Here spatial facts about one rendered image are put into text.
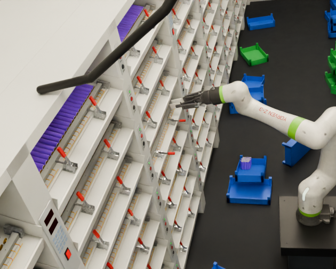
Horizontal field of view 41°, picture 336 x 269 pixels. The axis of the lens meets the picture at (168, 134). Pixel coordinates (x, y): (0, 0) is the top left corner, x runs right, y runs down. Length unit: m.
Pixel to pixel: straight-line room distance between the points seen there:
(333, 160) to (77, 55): 1.51
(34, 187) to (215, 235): 2.01
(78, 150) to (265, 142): 2.42
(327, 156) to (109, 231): 1.26
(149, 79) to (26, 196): 1.09
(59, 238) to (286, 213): 1.63
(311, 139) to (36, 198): 1.38
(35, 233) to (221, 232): 1.97
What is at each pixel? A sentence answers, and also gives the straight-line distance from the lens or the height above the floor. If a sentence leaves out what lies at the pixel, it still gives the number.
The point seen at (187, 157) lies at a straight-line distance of 2.79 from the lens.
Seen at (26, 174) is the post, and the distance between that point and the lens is 1.17.
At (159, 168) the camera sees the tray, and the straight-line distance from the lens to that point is 2.18.
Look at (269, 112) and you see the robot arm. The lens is 2.32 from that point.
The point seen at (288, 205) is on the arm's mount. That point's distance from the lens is 2.72.
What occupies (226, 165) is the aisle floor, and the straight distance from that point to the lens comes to 3.51.
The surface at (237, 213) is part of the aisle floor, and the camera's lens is 3.17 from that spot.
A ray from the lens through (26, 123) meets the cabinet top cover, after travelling 1.23.
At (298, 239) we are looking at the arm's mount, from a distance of 2.57.
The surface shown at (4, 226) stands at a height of 1.54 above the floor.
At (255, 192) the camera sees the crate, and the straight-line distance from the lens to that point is 3.28.
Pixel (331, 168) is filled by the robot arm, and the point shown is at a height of 0.65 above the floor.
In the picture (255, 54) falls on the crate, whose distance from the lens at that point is 4.88.
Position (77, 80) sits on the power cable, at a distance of 1.24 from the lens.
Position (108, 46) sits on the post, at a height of 1.69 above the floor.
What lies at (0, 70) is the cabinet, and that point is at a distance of 1.56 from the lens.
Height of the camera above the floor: 2.38
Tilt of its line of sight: 37 degrees down
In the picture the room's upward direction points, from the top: 13 degrees counter-clockwise
